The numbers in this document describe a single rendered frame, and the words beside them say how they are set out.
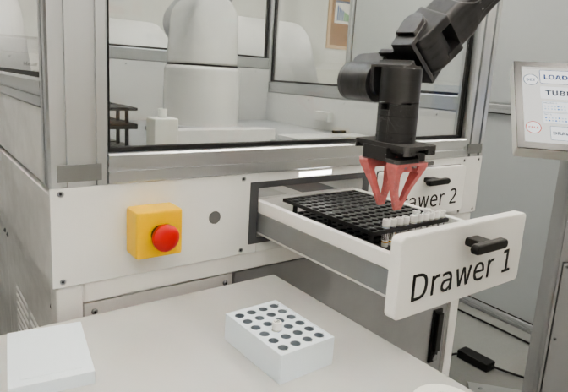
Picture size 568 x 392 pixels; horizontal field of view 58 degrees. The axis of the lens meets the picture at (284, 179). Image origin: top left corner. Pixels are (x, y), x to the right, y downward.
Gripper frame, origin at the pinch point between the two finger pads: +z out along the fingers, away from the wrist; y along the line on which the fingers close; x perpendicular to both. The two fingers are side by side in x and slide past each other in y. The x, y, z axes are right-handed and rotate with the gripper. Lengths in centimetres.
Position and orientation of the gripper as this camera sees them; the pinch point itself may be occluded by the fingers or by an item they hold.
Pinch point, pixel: (389, 201)
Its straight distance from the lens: 77.5
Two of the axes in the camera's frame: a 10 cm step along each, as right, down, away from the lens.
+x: -8.2, 0.8, -5.7
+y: -5.8, -2.1, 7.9
